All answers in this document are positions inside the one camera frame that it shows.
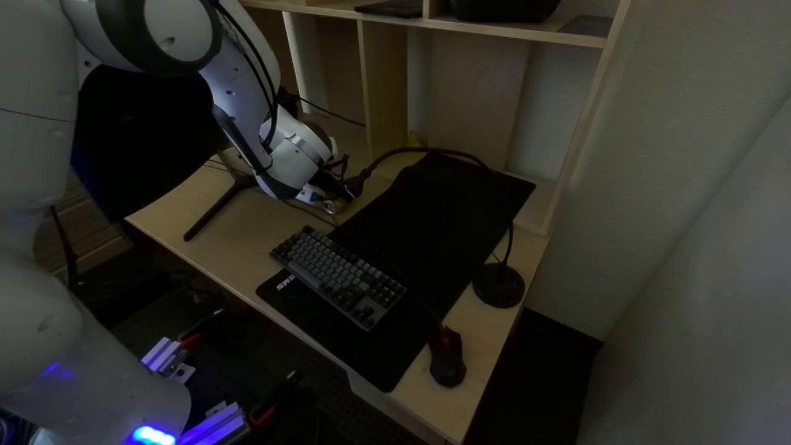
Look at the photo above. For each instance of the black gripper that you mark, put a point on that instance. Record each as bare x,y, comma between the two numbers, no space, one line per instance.
336,176

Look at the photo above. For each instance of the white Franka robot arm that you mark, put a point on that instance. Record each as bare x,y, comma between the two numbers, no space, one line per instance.
50,165

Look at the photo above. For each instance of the grey mechanical keyboard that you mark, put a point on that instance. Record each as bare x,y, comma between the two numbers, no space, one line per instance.
341,275

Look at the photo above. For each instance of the black desk mat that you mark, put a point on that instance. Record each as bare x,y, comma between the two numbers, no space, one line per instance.
435,223

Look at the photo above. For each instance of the black monitor stand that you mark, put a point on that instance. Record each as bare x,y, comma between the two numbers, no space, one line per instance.
211,214

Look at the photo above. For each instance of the light wooden shelf hutch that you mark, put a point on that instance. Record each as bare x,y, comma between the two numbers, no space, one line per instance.
484,90

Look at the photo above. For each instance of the flat black shelf item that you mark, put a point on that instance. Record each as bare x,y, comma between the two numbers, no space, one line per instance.
389,9

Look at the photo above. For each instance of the black gooseneck desk lamp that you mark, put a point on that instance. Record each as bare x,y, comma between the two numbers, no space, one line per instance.
498,284

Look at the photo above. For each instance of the black red computer mouse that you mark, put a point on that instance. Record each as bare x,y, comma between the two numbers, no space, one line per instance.
447,360

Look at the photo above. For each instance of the bulky black shelf object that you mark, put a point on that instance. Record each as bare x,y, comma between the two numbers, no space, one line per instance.
501,11

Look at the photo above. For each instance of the white lit block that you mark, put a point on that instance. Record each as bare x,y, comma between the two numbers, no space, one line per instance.
166,357
213,423

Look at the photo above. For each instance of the wooden drawer cabinet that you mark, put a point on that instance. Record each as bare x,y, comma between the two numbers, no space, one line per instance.
90,239

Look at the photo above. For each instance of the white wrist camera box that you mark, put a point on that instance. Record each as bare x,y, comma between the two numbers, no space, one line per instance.
310,195

